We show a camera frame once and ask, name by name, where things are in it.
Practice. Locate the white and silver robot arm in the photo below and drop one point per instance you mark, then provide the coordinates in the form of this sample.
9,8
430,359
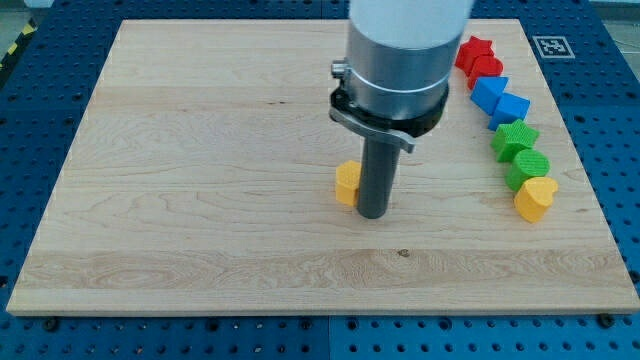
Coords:
393,79

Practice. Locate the yellow heart block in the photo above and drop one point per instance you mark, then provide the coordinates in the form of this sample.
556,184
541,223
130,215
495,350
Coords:
535,197

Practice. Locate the yellow block behind pusher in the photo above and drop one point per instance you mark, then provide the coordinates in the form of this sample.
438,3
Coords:
347,182

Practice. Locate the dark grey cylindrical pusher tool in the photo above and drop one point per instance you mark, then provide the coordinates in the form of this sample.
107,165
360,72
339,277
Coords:
378,167

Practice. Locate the wooden board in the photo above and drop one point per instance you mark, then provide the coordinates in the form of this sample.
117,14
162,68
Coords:
200,182

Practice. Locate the blue triangle block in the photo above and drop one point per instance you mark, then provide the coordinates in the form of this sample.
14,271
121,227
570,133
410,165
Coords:
487,92

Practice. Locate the green star block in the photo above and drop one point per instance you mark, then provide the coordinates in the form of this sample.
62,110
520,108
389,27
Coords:
510,139

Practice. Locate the red cylinder block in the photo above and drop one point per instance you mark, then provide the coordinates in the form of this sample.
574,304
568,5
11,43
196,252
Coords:
484,66

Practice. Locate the blue cube block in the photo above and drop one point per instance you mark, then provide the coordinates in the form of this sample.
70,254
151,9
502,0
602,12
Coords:
509,108

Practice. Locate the red star block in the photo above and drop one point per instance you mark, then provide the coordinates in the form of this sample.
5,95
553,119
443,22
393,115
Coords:
470,51

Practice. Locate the green cylinder block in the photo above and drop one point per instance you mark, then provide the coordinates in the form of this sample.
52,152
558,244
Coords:
526,164

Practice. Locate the black white fiducial marker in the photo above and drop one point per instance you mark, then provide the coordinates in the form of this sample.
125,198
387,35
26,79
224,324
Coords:
553,47

